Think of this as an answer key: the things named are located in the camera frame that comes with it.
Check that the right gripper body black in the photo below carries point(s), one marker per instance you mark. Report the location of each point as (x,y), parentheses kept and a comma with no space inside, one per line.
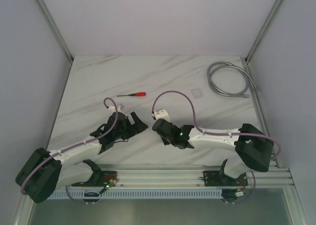
(167,142)

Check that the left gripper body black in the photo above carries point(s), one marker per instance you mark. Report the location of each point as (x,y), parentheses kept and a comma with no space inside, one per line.
(132,125)

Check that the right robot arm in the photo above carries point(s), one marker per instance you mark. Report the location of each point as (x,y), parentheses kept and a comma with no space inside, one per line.
(249,148)

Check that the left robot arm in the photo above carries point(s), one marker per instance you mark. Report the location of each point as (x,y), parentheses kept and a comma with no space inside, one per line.
(46,171)

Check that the clear plastic fuse box cover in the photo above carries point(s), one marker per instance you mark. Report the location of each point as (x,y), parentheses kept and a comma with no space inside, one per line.
(196,93)

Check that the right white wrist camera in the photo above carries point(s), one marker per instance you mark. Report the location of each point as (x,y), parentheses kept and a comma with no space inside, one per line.
(162,114)

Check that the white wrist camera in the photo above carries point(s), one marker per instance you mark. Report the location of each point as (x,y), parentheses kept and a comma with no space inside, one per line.
(114,109)
(162,114)

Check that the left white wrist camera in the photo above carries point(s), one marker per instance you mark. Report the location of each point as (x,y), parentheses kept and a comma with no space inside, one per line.
(114,109)

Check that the red handled screwdriver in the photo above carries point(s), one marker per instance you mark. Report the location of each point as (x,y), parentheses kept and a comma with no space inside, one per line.
(137,94)

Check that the aluminium front rail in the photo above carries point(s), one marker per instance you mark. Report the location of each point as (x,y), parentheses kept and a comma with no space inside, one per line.
(188,176)

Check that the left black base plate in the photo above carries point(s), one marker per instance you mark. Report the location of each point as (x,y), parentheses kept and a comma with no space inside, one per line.
(98,179)

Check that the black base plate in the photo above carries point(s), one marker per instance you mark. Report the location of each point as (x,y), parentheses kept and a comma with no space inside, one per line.
(98,179)
(218,178)

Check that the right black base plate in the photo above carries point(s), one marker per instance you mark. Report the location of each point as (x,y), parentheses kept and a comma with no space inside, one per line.
(218,178)

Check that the slotted cable duct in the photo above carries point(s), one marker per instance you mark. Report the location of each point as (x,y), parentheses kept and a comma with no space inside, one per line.
(85,194)

